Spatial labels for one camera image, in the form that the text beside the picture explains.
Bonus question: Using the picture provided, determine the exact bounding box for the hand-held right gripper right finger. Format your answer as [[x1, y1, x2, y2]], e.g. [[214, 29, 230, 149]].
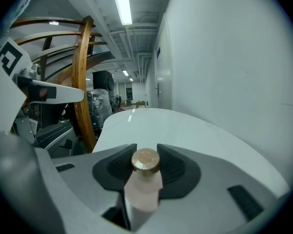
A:
[[136, 143, 291, 234]]

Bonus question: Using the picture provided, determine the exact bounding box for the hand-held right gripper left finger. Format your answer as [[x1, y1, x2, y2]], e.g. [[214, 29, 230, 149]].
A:
[[35, 143, 138, 234]]

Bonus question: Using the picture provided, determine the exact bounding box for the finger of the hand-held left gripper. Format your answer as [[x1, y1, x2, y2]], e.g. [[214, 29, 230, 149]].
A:
[[26, 79, 85, 105]]

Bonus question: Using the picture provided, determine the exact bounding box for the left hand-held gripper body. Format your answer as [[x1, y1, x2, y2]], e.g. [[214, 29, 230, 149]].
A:
[[0, 37, 42, 146]]

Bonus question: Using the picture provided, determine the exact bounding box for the white kidney-shaped table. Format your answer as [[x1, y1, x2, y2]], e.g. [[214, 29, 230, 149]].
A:
[[92, 107, 292, 204]]

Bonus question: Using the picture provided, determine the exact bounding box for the wooden stair railing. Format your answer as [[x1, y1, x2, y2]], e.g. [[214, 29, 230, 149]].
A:
[[9, 15, 118, 154]]

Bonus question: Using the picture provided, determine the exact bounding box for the plastic wrapped furniture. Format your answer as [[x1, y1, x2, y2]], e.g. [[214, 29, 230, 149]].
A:
[[87, 88, 113, 134]]

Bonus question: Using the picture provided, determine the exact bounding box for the black round-door appliance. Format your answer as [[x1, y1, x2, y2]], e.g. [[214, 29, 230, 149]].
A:
[[92, 70, 115, 93]]

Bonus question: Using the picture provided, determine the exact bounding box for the black plastic machine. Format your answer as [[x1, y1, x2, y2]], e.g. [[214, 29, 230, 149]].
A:
[[35, 119, 79, 158]]

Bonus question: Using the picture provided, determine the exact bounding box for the person's light blue shirt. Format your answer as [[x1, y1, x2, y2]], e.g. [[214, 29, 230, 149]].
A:
[[0, 0, 41, 42]]

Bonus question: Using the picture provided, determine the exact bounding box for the white door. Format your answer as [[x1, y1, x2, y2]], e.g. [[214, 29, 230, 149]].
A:
[[153, 13, 174, 111]]

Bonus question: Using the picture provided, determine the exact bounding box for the long ceiling light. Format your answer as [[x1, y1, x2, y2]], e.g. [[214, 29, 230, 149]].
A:
[[110, 0, 133, 27]]

